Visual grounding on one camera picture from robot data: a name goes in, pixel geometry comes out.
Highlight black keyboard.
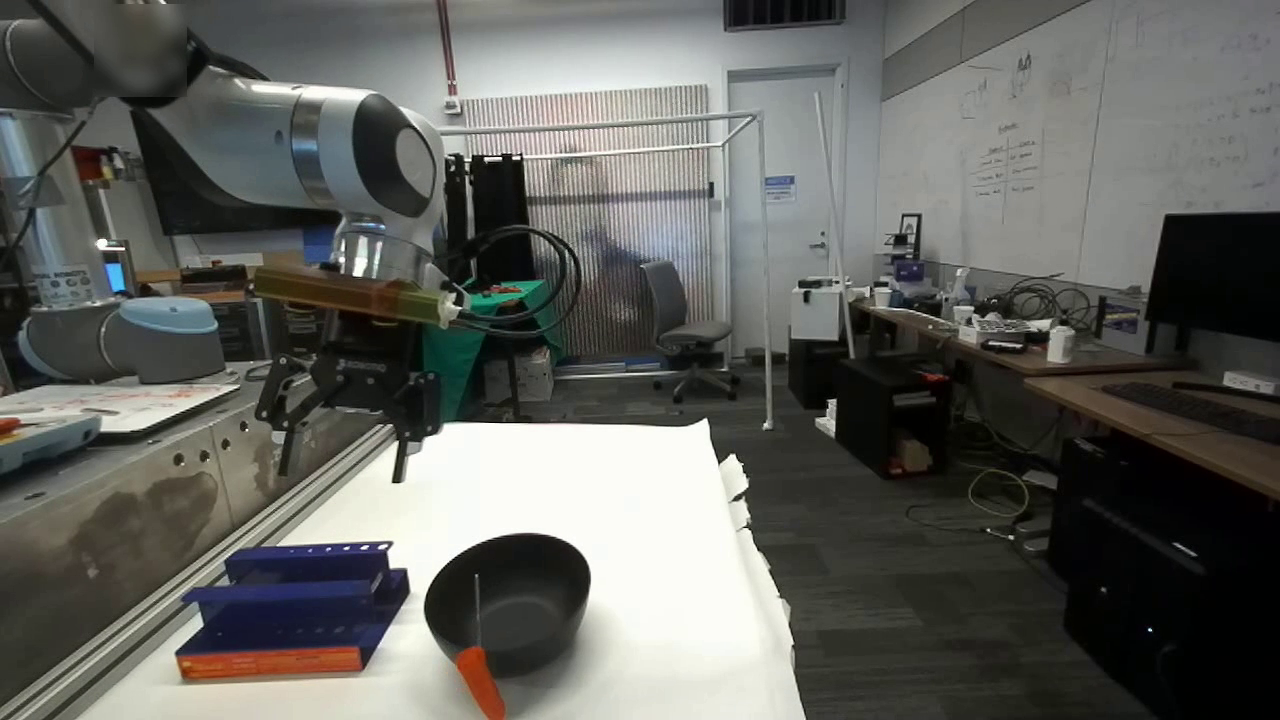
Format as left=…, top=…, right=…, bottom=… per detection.
left=1099, top=381, right=1280, bottom=447

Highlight ribbed wall panel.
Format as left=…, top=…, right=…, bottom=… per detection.
left=461, top=84, right=712, bottom=360

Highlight white door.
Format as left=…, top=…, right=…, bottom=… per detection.
left=727, top=67, right=848, bottom=357

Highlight coil of black cable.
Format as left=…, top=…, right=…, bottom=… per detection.
left=998, top=278, right=1097, bottom=333

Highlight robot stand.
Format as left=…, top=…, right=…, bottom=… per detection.
left=0, top=362, right=399, bottom=713

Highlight red pipe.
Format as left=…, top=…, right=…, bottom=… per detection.
left=434, top=0, right=464, bottom=114

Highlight black panels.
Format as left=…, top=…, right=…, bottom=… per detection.
left=444, top=152, right=537, bottom=287

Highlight grey office chair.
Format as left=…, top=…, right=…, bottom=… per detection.
left=640, top=259, right=742, bottom=405

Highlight blue and orange tool case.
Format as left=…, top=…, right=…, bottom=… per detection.
left=174, top=541, right=412, bottom=684

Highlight white pipe frame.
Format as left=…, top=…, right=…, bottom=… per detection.
left=438, top=109, right=777, bottom=433

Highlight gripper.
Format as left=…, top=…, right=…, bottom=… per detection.
left=254, top=310, right=444, bottom=485

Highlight white paper sheet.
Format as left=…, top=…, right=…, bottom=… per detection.
left=78, top=419, right=807, bottom=720

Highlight whiteboard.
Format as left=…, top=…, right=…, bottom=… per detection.
left=877, top=0, right=1280, bottom=301

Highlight black computer tower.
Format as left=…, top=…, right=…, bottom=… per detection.
left=1058, top=434, right=1280, bottom=720

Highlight long wooden desk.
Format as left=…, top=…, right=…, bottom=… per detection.
left=850, top=298, right=1193, bottom=378

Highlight light blue teach pendant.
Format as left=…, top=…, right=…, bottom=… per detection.
left=0, top=413, right=103, bottom=477

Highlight orange handled screwdriver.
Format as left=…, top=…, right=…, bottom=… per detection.
left=455, top=573, right=509, bottom=720

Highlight black cabinet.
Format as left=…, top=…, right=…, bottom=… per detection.
left=834, top=356, right=952, bottom=480

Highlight table with green cloth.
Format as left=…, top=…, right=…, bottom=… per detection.
left=421, top=279, right=567, bottom=423

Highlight white cable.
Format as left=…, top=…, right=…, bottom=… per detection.
left=904, top=464, right=1053, bottom=547

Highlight black monitor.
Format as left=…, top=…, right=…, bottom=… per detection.
left=1144, top=211, right=1280, bottom=347

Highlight black box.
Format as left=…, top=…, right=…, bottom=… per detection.
left=786, top=336, right=851, bottom=412

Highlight air vent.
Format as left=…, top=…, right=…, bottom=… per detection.
left=723, top=0, right=847, bottom=32

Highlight black bowl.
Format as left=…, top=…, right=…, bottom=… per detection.
left=423, top=532, right=593, bottom=679

